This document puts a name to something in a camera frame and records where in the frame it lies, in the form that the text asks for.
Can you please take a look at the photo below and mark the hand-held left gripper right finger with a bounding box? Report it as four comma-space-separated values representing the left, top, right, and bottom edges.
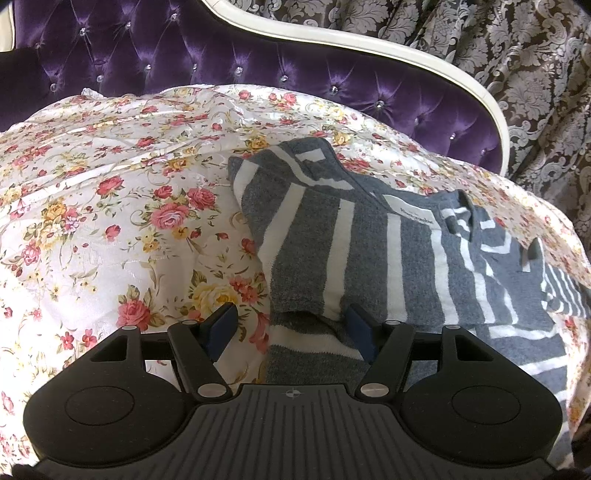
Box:
344, 302, 493, 402

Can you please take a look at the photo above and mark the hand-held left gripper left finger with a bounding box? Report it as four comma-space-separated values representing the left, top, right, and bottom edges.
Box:
90, 304, 239, 402

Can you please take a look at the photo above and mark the grey white striped shirt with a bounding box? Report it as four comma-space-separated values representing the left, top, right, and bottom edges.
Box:
228, 138, 589, 416

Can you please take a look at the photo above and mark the floral blanket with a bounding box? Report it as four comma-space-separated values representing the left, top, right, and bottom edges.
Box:
0, 83, 591, 467

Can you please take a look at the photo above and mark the purple tufted sofa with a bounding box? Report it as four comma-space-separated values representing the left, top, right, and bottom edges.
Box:
0, 0, 511, 176

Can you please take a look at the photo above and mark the damask patterned curtain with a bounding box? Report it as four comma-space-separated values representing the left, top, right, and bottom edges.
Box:
233, 0, 591, 273

